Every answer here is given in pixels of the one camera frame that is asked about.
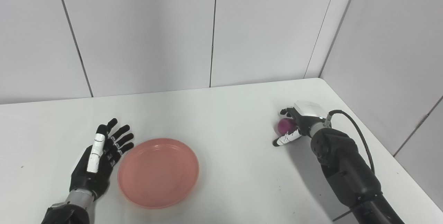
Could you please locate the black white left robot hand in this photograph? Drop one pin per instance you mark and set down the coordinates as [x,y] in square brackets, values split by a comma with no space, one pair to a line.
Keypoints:
[91,172]

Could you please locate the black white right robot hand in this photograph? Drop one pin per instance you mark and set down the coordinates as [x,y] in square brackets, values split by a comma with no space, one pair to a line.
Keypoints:
[308,109]

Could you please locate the purple red onion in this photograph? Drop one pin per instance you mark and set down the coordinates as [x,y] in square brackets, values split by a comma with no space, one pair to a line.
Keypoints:
[285,125]

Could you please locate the pink round plate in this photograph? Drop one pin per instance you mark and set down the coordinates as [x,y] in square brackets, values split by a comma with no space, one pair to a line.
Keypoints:
[158,173]

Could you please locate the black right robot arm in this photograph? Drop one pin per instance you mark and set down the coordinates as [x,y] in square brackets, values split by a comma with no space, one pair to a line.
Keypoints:
[349,172]

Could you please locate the small grey panel bracket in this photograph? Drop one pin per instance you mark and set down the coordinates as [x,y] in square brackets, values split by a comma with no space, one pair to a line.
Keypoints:
[423,118]

